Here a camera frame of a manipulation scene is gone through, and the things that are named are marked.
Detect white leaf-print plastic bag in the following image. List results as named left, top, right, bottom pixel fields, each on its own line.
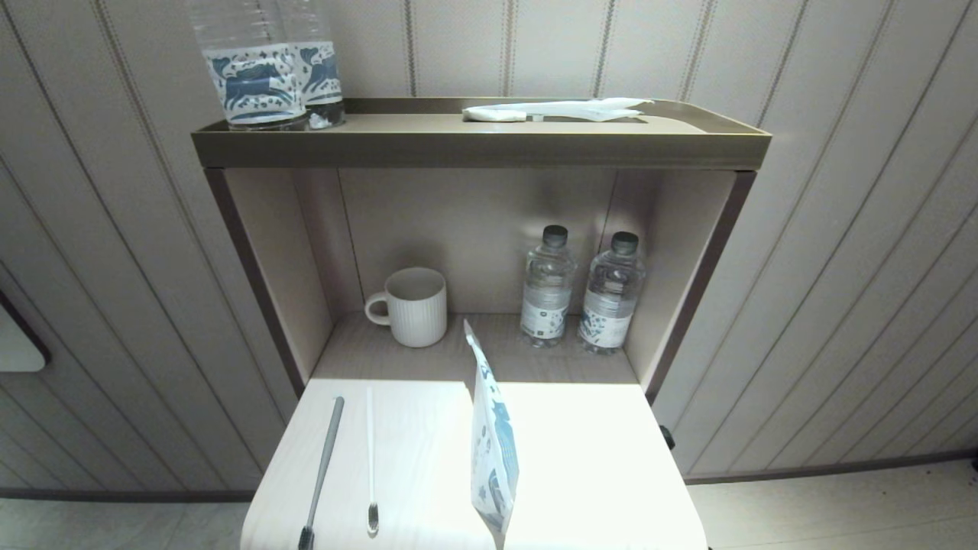
left=463, top=319, right=521, bottom=535

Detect small clear water bottle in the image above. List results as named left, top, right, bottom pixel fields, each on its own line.
left=578, top=231, right=647, bottom=355
left=520, top=225, right=576, bottom=349

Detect white ribbed mug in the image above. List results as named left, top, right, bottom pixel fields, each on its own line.
left=364, top=267, right=449, bottom=348

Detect bronze open shelf unit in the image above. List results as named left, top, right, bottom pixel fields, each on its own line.
left=191, top=97, right=772, bottom=403

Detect white folded sachet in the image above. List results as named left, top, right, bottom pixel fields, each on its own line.
left=462, top=105, right=529, bottom=123

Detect white packet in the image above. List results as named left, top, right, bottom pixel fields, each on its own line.
left=526, top=98, right=655, bottom=123

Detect slim white toothbrush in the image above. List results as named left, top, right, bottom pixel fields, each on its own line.
left=364, top=386, right=381, bottom=536

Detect grey toothbrush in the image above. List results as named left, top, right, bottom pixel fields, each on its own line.
left=297, top=396, right=345, bottom=550

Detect large bottle blue deer label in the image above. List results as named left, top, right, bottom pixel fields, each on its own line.
left=277, top=0, right=346, bottom=130
left=187, top=0, right=308, bottom=131

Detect white wall fixture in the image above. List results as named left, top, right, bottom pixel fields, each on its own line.
left=0, top=290, right=51, bottom=373

